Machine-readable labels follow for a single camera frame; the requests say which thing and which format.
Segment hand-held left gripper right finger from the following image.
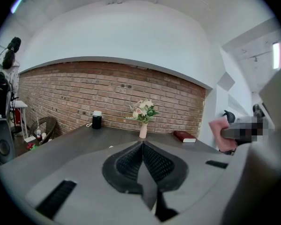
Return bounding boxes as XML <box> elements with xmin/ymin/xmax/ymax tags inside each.
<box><xmin>142</xmin><ymin>141</ymin><xmax>237</xmax><ymax>225</ymax></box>

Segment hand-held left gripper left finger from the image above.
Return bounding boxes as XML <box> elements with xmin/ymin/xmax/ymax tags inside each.
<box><xmin>25</xmin><ymin>141</ymin><xmax>159</xmax><ymax>225</ymax></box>

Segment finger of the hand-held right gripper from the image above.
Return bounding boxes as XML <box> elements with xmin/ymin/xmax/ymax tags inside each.
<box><xmin>221</xmin><ymin>117</ymin><xmax>270</xmax><ymax>145</ymax></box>

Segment pink cloth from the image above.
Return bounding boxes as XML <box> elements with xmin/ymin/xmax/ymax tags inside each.
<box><xmin>208</xmin><ymin>117</ymin><xmax>238</xmax><ymax>152</ymax></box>

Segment black office chair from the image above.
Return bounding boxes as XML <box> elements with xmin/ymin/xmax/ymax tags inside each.
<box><xmin>223</xmin><ymin>110</ymin><xmax>236</xmax><ymax>123</ymax></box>

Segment red hardcover book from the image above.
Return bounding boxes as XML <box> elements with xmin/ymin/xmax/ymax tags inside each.
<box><xmin>173</xmin><ymin>130</ymin><xmax>197</xmax><ymax>144</ymax></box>

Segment pink vase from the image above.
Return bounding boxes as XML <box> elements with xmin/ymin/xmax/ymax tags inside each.
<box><xmin>139</xmin><ymin>122</ymin><xmax>148</xmax><ymax>139</ymax></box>

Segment black cylinder speaker white top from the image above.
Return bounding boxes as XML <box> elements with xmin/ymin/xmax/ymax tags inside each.
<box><xmin>86</xmin><ymin>110</ymin><xmax>103</xmax><ymax>130</ymax></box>

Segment pale flower bouquet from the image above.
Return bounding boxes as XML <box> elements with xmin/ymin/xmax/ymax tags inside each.
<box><xmin>126</xmin><ymin>98</ymin><xmax>159</xmax><ymax>124</ymax></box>

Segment brown wicker chair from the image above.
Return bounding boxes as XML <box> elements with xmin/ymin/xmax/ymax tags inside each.
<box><xmin>29</xmin><ymin>116</ymin><xmax>58</xmax><ymax>145</ymax></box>

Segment ceiling light panel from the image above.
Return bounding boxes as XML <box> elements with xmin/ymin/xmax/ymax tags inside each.
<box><xmin>273</xmin><ymin>42</ymin><xmax>281</xmax><ymax>69</ymax></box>

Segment small white table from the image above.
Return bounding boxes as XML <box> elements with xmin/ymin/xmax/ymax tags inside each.
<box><xmin>14</xmin><ymin>100</ymin><xmax>29</xmax><ymax>138</ymax></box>

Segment black rounded speaker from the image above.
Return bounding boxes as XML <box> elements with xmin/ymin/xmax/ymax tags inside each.
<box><xmin>0</xmin><ymin>117</ymin><xmax>16</xmax><ymax>165</ymax></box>

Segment black backpack rig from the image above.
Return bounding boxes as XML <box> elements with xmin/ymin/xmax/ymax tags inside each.
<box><xmin>0</xmin><ymin>71</ymin><xmax>12</xmax><ymax>117</ymax></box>

